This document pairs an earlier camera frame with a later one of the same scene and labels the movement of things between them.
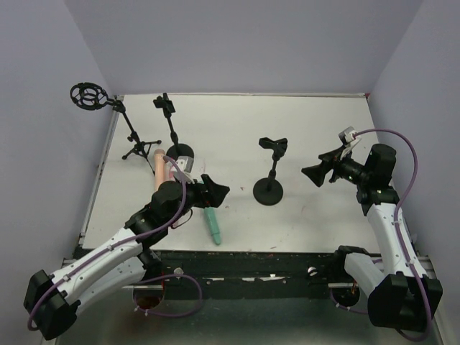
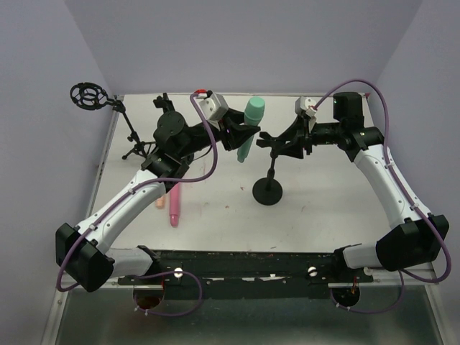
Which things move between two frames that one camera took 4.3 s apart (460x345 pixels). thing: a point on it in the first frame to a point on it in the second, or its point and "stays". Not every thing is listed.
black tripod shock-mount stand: (89, 96) stays
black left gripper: (205, 190) to (227, 133)
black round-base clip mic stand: (269, 191) stays
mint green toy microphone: (210, 213) to (253, 113)
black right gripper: (333, 166) to (305, 135)
